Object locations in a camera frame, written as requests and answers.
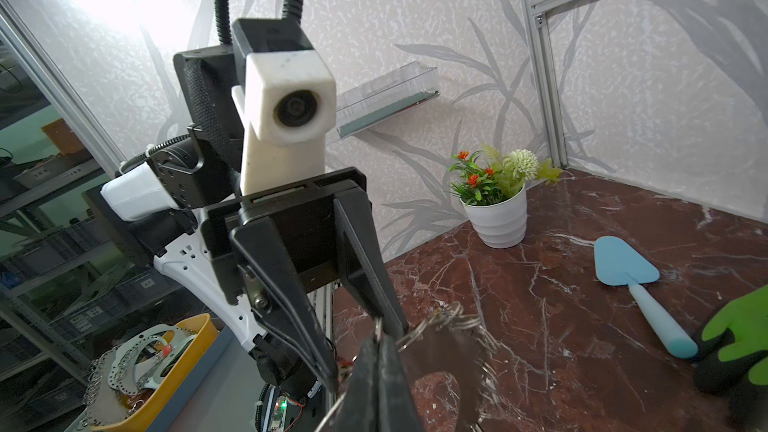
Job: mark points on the light blue toy trowel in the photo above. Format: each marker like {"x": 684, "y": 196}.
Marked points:
{"x": 619, "y": 264}

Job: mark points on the green black garden glove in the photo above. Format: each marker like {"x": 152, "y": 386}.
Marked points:
{"x": 732, "y": 358}

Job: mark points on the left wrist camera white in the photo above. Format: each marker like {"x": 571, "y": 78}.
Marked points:
{"x": 286, "y": 99}

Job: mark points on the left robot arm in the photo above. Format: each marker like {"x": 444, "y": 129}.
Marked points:
{"x": 153, "y": 212}

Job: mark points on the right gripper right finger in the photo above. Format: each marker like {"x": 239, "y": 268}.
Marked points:
{"x": 397, "y": 410}

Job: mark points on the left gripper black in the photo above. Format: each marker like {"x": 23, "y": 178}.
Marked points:
{"x": 303, "y": 238}

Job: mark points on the large metal key ring plate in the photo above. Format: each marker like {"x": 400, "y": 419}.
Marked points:
{"x": 452, "y": 342}

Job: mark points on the green lit circuit board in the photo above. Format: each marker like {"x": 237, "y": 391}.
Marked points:
{"x": 283, "y": 413}

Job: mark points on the potted plant white pot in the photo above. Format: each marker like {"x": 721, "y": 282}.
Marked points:
{"x": 491, "y": 185}

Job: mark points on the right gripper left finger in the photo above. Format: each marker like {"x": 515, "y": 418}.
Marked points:
{"x": 359, "y": 409}

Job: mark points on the clear acrylic wall shelf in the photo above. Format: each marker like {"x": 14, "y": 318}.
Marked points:
{"x": 382, "y": 98}

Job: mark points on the yellow tray with parts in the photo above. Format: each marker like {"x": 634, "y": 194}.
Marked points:
{"x": 131, "y": 383}

